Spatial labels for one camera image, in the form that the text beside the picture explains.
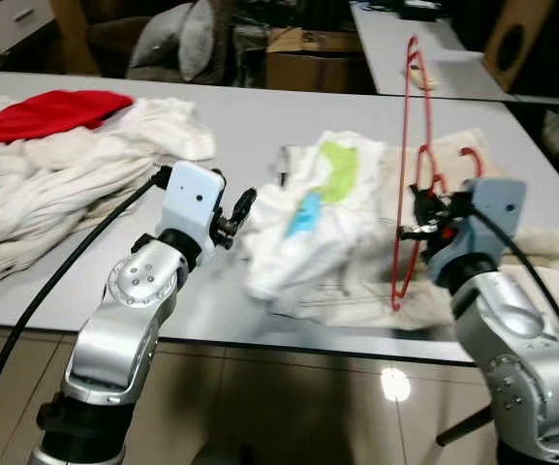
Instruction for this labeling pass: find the red wire hanger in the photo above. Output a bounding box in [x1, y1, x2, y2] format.
[388, 36, 447, 313]
[459, 146, 484, 181]

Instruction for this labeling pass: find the white knit garment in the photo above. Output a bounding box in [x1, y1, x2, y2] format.
[0, 126, 169, 292]

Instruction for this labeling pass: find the beige cloth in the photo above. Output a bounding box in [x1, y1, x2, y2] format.
[376, 126, 501, 200]

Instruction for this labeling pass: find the white t-shirt green blue print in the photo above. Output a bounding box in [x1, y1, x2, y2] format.
[243, 131, 393, 303]

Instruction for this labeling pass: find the cream cloth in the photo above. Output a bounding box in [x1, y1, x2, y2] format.
[284, 225, 559, 332]

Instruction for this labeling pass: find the white silky garment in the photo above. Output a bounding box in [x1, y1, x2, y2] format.
[114, 97, 218, 164]

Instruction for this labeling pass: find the beige remote control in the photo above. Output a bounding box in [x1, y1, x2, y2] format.
[410, 64, 436, 91]

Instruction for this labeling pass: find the brown cardboard box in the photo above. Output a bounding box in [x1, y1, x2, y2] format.
[264, 27, 363, 94]

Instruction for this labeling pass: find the grey office table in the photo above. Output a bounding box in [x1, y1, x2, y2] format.
[350, 0, 514, 100]

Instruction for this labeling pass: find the grey pillow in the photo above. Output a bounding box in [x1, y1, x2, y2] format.
[178, 0, 218, 83]
[129, 5, 195, 77]

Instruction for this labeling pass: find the wooden speaker box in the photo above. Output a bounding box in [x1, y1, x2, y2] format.
[482, 0, 557, 94]

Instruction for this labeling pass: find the black device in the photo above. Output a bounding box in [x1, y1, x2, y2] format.
[400, 0, 446, 22]

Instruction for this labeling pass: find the red garment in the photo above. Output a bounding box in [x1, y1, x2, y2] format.
[0, 90, 135, 152]

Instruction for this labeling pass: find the white drawer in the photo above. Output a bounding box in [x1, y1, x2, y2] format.
[0, 0, 67, 54]

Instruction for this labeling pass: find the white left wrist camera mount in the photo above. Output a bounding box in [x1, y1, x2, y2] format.
[155, 160, 228, 257]

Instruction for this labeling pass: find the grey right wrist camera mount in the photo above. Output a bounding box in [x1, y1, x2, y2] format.
[424, 177, 528, 288]

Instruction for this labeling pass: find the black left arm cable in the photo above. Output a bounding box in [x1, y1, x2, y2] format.
[0, 167, 173, 465]

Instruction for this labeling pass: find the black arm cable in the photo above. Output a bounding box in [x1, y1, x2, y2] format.
[0, 167, 173, 465]
[468, 205, 559, 359]

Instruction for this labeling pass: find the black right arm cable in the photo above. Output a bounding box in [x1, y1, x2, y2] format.
[468, 205, 559, 359]

